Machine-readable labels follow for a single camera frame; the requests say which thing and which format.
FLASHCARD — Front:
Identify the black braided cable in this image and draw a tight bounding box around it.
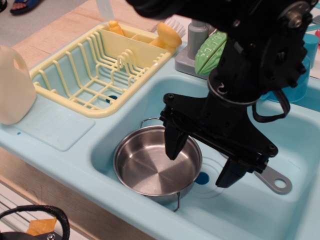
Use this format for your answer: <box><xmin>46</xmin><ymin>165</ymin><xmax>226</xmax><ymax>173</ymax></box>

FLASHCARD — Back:
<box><xmin>0</xmin><ymin>204</ymin><xmax>70</xmax><ymax>240</ymax></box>

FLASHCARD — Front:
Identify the yellow toy bottle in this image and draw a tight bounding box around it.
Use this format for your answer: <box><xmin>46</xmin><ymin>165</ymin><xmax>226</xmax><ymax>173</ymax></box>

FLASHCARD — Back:
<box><xmin>108</xmin><ymin>20</ymin><xmax>124</xmax><ymax>36</ymax></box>

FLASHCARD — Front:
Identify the blue sandal with foot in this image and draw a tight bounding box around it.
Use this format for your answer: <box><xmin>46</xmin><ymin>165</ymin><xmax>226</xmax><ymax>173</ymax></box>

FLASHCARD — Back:
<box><xmin>10</xmin><ymin>0</ymin><xmax>41</xmax><ymax>15</ymax></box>

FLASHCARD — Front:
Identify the grey toy faucet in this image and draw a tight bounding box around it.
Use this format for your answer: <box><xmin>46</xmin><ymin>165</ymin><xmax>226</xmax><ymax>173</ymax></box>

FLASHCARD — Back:
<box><xmin>175</xmin><ymin>19</ymin><xmax>214</xmax><ymax>79</ymax></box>

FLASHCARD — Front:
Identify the stainless steel pot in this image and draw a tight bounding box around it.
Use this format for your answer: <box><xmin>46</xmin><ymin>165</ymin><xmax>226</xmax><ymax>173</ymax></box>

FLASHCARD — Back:
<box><xmin>113</xmin><ymin>119</ymin><xmax>203</xmax><ymax>212</ymax></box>

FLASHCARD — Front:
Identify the blue toy spatula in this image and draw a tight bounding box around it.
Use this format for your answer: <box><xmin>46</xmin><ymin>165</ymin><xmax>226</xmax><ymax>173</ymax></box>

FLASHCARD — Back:
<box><xmin>306</xmin><ymin>21</ymin><xmax>320</xmax><ymax>32</ymax></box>

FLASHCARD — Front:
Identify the yellow dish drying rack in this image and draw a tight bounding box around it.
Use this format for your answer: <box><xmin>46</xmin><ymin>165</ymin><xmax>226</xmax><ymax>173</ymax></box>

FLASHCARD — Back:
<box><xmin>30</xmin><ymin>22</ymin><xmax>176</xmax><ymax>118</ymax></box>

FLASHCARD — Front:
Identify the light blue toy sink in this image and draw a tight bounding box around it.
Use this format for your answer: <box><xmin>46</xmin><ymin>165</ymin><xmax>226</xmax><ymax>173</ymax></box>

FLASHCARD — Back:
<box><xmin>0</xmin><ymin>41</ymin><xmax>320</xmax><ymax>240</ymax></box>

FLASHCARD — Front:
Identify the orange tape piece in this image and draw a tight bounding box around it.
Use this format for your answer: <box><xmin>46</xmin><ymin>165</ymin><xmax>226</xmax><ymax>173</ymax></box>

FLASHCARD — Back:
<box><xmin>26</xmin><ymin>217</ymin><xmax>57</xmax><ymax>236</ymax></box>

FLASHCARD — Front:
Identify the grey toy fork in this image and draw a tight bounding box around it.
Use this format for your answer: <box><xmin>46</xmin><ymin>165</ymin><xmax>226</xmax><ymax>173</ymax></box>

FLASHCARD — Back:
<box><xmin>254</xmin><ymin>166</ymin><xmax>293</xmax><ymax>195</ymax></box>

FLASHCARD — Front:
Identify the large blue plastic mug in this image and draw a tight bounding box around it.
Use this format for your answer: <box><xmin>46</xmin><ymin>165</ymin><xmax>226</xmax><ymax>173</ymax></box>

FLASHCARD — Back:
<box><xmin>259</xmin><ymin>53</ymin><xmax>312</xmax><ymax>103</ymax></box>

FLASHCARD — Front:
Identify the cream plastic jug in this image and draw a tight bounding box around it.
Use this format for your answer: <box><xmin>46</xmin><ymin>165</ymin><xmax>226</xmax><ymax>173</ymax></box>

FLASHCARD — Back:
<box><xmin>0</xmin><ymin>45</ymin><xmax>37</xmax><ymax>125</ymax></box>

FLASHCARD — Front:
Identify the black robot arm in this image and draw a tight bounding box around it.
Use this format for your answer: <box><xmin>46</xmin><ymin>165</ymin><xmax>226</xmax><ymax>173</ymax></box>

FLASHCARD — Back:
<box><xmin>130</xmin><ymin>0</ymin><xmax>316</xmax><ymax>188</ymax></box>

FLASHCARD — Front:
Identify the small blue plastic cup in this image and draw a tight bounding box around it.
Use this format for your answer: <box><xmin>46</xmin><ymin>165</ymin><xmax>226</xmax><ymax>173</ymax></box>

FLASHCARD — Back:
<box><xmin>303</xmin><ymin>33</ymin><xmax>319</xmax><ymax>68</ymax></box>

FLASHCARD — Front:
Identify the green bitter melon toy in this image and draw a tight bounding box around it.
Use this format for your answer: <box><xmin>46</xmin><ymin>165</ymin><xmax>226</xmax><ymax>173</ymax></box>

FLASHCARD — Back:
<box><xmin>194</xmin><ymin>30</ymin><xmax>228</xmax><ymax>76</ymax></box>

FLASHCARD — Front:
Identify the yellow dish brush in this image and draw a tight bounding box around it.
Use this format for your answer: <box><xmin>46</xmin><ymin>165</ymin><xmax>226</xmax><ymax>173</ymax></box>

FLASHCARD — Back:
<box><xmin>149</xmin><ymin>18</ymin><xmax>186</xmax><ymax>49</ymax></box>

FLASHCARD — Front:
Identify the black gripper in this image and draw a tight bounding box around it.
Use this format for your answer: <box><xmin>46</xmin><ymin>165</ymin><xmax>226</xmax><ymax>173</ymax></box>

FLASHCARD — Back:
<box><xmin>160</xmin><ymin>93</ymin><xmax>278</xmax><ymax>188</ymax></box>

